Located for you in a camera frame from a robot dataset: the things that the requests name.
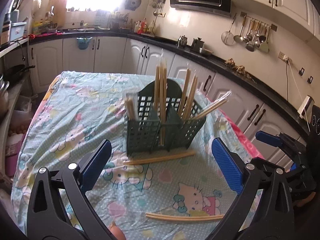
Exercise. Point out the black countertop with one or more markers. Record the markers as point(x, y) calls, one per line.
point(213, 63)

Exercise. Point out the bamboo chopstick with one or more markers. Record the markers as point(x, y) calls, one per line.
point(159, 159)
point(183, 218)

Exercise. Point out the plastic chopstick pack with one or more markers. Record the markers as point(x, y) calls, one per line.
point(213, 106)

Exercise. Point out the steel kettle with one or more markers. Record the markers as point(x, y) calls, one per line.
point(182, 41)

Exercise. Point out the hanging green spatula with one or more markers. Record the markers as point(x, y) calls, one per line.
point(264, 45)

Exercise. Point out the Hello Kitty patterned tablecloth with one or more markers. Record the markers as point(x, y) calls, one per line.
point(80, 110)

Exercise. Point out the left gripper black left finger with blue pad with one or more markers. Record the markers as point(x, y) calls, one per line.
point(58, 207)

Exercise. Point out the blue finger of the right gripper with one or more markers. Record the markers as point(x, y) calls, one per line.
point(269, 139)

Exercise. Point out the white lower cabinets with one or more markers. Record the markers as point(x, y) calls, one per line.
point(126, 55)

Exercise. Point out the bamboo chopsticks left in basket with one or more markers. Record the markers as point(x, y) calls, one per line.
point(160, 95)

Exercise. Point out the wooden cutting board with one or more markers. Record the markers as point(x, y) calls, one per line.
point(59, 11)

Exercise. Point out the dark metal pot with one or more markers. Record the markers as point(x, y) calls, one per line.
point(197, 44)

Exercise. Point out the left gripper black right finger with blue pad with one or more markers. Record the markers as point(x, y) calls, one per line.
point(263, 206)

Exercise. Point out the teal hanging waste bin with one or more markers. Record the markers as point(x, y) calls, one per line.
point(83, 42)

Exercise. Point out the hanging steel ladle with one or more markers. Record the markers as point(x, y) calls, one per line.
point(239, 38)

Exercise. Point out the wall power socket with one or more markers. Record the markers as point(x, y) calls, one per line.
point(284, 57)

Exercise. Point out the red bottle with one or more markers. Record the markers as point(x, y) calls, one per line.
point(143, 27)

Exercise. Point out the hanging wire strainer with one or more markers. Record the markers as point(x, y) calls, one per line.
point(227, 37)

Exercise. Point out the dark green plastic utensil basket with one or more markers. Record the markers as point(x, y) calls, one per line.
point(148, 134)

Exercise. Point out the dried ginger pile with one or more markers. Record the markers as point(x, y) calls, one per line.
point(238, 69)

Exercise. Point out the bamboo chopsticks in basket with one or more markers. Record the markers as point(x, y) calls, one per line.
point(188, 94)
point(160, 95)

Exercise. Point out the round wall fan vent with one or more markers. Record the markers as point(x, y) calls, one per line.
point(132, 4)

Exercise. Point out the bamboo chopsticks right in basket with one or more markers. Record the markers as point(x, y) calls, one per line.
point(188, 94)

